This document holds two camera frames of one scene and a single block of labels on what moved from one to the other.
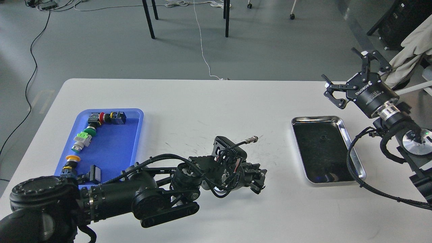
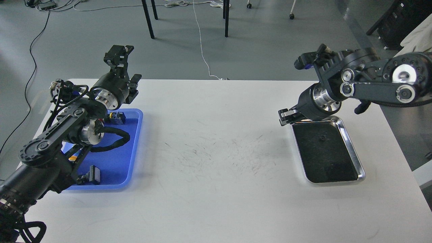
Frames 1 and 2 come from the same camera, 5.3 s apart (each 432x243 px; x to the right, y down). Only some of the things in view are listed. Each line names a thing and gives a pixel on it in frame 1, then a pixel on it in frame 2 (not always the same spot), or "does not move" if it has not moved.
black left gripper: (238, 175) to (114, 89)
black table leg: (148, 19) does not move
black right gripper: (371, 92) to (313, 104)
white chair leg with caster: (292, 16) does not move
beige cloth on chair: (419, 42) does not move
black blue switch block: (117, 117) does not move
